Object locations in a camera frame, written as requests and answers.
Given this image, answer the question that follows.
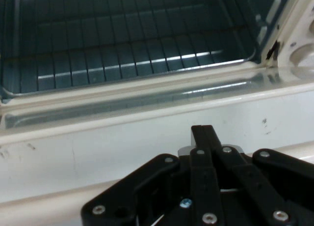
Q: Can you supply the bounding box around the silver oven knob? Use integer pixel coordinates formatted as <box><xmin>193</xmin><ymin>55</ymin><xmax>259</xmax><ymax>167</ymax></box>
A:
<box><xmin>288</xmin><ymin>38</ymin><xmax>314</xmax><ymax>66</ymax></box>

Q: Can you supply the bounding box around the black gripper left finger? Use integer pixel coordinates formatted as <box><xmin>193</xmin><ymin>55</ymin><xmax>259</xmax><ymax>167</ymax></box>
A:
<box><xmin>80</xmin><ymin>125</ymin><xmax>225</xmax><ymax>226</ymax></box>

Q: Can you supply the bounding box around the cream toaster oven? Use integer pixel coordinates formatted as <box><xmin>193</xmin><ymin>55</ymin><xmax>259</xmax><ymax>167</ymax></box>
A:
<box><xmin>0</xmin><ymin>0</ymin><xmax>314</xmax><ymax>106</ymax></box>

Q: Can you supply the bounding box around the glass oven door with handle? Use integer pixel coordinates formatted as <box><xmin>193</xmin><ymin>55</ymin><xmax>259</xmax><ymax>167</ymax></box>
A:
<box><xmin>0</xmin><ymin>61</ymin><xmax>314</xmax><ymax>226</ymax></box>

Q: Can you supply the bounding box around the metal oven wire rack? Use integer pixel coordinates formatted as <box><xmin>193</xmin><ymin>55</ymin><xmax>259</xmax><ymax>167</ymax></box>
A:
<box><xmin>0</xmin><ymin>0</ymin><xmax>260</xmax><ymax>97</ymax></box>

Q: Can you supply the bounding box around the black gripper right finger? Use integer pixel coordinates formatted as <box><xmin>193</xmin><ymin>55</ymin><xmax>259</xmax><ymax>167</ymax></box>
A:
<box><xmin>201</xmin><ymin>125</ymin><xmax>314</xmax><ymax>226</ymax></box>

